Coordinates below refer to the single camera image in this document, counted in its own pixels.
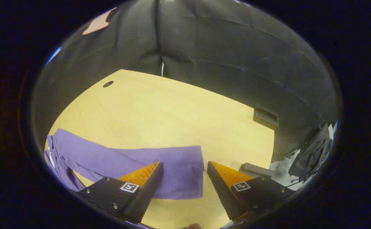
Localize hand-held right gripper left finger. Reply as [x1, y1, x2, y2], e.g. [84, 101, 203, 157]
[76, 162, 164, 224]

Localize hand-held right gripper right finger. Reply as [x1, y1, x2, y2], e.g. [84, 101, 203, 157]
[207, 161, 296, 221]

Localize purple knit cardigan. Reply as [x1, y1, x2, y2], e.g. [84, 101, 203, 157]
[44, 128, 205, 200]

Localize grey flat block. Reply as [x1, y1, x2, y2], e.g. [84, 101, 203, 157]
[239, 163, 275, 178]

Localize black box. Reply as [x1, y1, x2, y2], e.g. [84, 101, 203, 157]
[253, 107, 280, 127]

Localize dark bag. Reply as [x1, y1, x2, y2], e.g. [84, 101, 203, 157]
[289, 122, 335, 182]

